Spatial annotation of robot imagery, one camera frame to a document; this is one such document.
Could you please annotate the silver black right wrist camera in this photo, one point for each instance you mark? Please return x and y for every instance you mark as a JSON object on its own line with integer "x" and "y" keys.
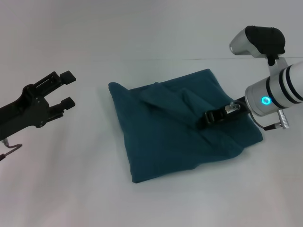
{"x": 260, "y": 40}

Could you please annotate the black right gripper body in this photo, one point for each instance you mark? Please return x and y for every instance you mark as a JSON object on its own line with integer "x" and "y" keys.
{"x": 239, "y": 113}

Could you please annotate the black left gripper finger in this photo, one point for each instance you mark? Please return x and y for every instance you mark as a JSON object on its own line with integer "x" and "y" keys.
{"x": 54, "y": 80}
{"x": 61, "y": 105}

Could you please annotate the blue t-shirt with FREE print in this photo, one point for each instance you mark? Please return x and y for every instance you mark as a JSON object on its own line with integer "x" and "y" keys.
{"x": 177, "y": 130}

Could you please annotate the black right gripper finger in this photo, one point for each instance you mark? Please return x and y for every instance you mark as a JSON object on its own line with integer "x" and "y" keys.
{"x": 213, "y": 119}

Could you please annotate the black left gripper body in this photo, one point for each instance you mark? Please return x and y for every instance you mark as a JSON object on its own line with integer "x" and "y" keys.
{"x": 21, "y": 113}

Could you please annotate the silver plug on right gripper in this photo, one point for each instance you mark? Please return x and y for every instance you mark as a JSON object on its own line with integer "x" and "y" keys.
{"x": 232, "y": 107}

